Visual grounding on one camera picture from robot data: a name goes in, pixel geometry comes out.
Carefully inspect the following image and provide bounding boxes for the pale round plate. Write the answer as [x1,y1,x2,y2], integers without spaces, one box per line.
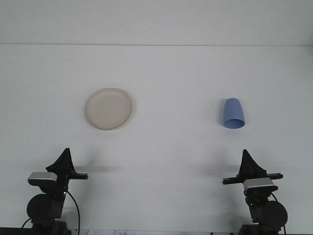
[84,87,134,131]

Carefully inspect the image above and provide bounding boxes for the pale blue cup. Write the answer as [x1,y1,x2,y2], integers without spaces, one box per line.
[222,97,246,129]

